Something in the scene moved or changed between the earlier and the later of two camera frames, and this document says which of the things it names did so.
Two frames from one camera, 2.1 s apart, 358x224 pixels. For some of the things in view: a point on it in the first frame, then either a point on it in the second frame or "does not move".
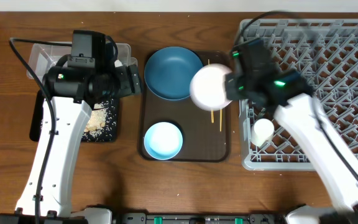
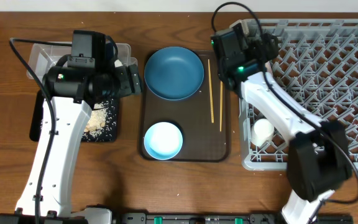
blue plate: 168,71 does not move
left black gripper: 133,79 does not move
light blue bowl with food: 163,140 does not move
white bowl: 206,87 to 250,28
